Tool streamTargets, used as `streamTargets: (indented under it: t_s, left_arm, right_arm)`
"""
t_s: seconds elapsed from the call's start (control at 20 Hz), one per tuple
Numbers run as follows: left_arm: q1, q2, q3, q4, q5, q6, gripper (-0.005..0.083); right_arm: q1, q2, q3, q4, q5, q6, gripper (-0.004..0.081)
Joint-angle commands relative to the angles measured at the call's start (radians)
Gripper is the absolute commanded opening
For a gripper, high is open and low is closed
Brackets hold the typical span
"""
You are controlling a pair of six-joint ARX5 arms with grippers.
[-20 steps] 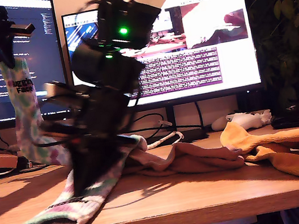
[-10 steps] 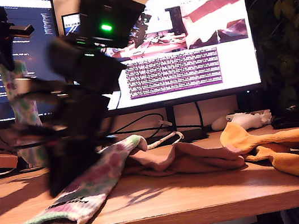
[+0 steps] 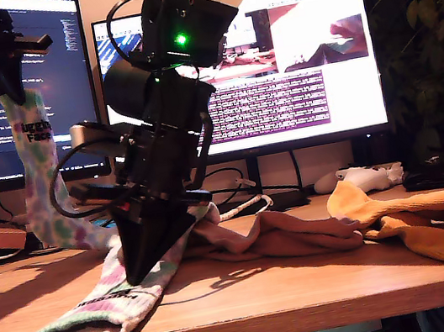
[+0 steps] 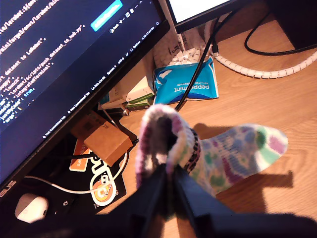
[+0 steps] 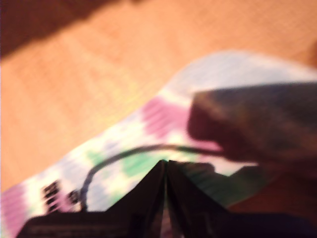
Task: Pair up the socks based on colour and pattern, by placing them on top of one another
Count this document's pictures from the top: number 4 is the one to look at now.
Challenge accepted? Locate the round cartoon face sticker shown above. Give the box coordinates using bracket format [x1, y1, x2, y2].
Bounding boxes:
[89, 173, 118, 206]

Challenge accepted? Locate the tie-dye Hugging Face sock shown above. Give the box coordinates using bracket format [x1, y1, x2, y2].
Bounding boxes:
[135, 103, 289, 199]

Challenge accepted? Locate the white screen computer monitor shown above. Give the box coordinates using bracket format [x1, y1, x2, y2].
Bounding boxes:
[165, 0, 317, 50]

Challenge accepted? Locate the plain brown cardboard box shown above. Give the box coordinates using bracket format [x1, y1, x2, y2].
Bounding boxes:
[83, 125, 133, 167]

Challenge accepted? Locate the white box with teal edge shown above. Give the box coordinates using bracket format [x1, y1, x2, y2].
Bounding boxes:
[99, 85, 128, 110]

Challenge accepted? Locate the white rounded small case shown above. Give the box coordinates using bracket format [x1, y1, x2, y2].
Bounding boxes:
[14, 193, 49, 224]

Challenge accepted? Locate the white spiral cable wrap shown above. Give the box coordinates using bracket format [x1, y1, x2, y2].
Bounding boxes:
[170, 47, 317, 80]

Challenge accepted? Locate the orange rectangular sticker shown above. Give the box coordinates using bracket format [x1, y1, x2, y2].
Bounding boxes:
[69, 138, 93, 172]

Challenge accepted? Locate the black pad with stickers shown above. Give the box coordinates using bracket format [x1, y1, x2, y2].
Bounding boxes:
[24, 133, 139, 216]

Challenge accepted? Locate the dark code computer monitor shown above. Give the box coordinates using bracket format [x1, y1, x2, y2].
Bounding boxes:
[0, 0, 171, 196]

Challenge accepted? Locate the blue peppermint packet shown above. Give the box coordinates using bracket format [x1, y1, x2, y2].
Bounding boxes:
[153, 58, 220, 105]

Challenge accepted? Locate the long black cable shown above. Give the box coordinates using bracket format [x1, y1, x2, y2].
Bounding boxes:
[174, 6, 240, 112]

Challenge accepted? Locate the black cable with plug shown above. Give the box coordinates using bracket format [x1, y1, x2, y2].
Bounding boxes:
[211, 11, 317, 57]

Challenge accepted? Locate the brown printed cardboard box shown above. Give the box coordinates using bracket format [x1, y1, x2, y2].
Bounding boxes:
[70, 110, 119, 147]

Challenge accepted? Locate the thin white cable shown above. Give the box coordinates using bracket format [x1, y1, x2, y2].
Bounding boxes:
[24, 151, 129, 195]

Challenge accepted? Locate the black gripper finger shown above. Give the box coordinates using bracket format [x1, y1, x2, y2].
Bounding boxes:
[173, 165, 235, 219]
[108, 164, 168, 216]

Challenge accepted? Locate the white box with green stripe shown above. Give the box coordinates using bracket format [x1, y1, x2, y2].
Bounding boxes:
[125, 75, 156, 105]

